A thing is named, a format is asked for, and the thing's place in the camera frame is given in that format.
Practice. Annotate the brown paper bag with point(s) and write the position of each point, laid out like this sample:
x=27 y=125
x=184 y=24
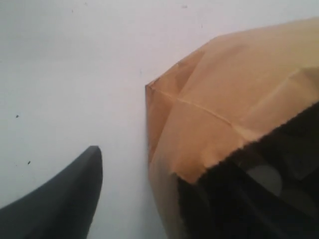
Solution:
x=243 y=99

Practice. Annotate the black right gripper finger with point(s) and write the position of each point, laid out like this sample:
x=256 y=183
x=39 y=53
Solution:
x=63 y=207

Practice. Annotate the yellow millet plastic bottle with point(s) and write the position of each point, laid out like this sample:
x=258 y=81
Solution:
x=268 y=177

